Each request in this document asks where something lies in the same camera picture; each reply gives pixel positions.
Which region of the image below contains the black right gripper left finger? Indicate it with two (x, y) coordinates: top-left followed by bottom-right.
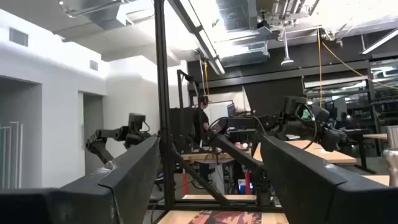
(0, 136), (161, 224)

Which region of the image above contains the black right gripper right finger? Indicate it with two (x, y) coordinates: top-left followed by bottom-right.
(260, 134), (398, 224)

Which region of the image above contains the silver metal lamp base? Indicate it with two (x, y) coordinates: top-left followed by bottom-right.
(382, 125), (398, 187)

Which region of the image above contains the wooden background table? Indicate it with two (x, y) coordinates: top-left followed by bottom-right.
(253, 139), (357, 166)
(182, 142), (252, 162)

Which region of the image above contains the white pendant lamp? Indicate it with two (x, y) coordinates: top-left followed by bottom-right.
(280, 27), (295, 67)

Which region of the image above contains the distant seated person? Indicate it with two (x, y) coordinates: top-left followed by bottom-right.
(335, 111), (358, 130)

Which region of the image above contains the standing person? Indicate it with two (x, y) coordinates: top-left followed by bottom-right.
(192, 95), (211, 147)

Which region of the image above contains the red printed paper sheet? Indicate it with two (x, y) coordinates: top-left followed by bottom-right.
(188, 210), (262, 224)

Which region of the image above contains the long ceiling light fixture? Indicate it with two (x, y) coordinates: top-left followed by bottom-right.
(169, 0), (226, 75)

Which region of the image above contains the yellow hanging cable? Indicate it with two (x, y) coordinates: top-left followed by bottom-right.
(317, 26), (324, 108)
(322, 42), (398, 91)
(203, 60), (210, 96)

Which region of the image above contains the silver ceiling duct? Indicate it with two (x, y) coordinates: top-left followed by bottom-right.
(216, 0), (270, 68)

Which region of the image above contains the black aluminium rig frame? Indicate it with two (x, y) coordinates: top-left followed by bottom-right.
(148, 0), (284, 224)

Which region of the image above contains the black background gantry frame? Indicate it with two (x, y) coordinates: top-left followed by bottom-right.
(176, 68), (200, 110)

